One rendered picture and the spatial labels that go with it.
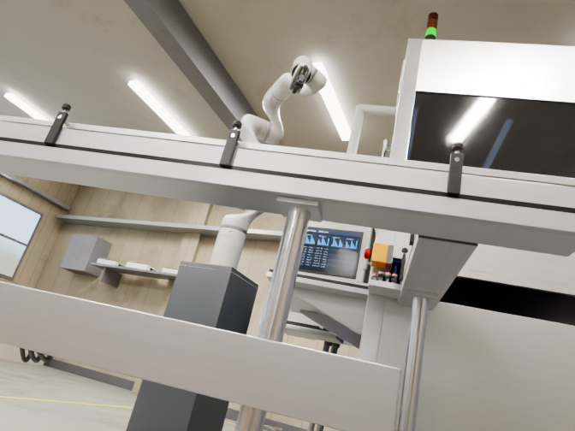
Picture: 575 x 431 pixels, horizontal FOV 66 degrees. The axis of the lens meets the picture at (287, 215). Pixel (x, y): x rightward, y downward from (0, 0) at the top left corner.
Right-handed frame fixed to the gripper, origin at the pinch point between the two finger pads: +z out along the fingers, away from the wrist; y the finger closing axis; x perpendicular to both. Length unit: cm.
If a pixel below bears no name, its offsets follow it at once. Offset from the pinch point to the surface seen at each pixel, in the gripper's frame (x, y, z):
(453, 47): 58, 35, -56
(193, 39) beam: -86, -70, -258
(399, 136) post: 49, -4, -20
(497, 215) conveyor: 38, 16, 87
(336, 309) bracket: 51, -63, 30
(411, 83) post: 47, 14, -42
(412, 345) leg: 62, -38, 64
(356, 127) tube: 61, -43, -148
